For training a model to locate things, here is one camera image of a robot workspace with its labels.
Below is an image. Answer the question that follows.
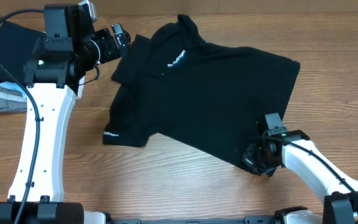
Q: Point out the black polo shirt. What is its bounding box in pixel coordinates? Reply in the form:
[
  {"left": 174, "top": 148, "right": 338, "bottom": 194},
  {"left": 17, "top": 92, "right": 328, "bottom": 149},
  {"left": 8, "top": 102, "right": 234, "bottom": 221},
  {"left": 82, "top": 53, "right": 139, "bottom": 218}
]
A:
[{"left": 103, "top": 15, "right": 300, "bottom": 169}]

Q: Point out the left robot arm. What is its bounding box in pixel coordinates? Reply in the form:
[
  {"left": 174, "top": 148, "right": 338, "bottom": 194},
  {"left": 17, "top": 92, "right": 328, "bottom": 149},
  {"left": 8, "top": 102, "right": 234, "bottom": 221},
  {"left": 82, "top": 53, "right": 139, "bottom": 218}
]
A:
[{"left": 0, "top": 23, "right": 131, "bottom": 223}]

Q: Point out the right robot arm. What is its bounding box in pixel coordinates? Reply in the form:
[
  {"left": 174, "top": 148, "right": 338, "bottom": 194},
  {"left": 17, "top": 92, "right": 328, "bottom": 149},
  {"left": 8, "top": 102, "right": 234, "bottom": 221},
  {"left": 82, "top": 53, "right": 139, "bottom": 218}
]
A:
[{"left": 242, "top": 130, "right": 358, "bottom": 223}]

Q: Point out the black folded garment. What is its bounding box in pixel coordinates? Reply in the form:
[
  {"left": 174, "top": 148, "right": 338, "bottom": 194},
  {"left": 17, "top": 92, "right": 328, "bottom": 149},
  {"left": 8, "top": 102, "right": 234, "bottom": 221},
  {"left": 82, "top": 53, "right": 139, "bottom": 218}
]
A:
[{"left": 0, "top": 21, "right": 42, "bottom": 83}]

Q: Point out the light blue cloth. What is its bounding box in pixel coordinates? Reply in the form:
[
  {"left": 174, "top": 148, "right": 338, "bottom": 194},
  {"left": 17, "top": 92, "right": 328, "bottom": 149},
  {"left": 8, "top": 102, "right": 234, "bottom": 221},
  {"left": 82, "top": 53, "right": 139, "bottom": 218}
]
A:
[{"left": 0, "top": 82, "right": 27, "bottom": 99}]

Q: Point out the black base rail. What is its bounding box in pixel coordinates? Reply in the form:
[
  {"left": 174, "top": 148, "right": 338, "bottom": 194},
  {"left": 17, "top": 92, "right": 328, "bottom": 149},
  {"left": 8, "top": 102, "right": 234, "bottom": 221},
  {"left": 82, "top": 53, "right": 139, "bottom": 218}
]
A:
[{"left": 106, "top": 215, "right": 283, "bottom": 224}]

